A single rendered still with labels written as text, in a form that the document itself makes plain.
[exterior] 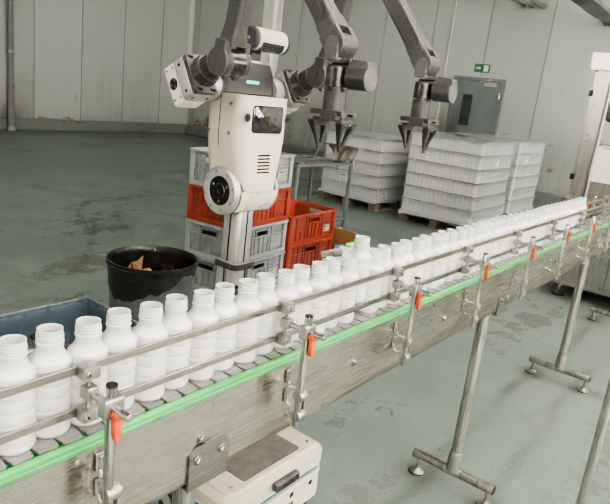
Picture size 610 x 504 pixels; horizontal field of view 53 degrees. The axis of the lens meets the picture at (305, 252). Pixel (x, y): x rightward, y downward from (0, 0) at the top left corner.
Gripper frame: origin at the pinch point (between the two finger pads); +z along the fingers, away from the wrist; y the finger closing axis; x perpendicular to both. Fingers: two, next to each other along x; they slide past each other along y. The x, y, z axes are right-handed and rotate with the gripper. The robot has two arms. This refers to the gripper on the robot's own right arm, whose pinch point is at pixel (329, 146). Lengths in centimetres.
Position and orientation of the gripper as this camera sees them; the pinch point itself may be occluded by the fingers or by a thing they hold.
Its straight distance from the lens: 156.6
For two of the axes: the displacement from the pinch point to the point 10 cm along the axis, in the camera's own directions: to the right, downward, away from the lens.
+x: 6.1, -1.4, 7.8
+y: 7.9, 2.4, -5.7
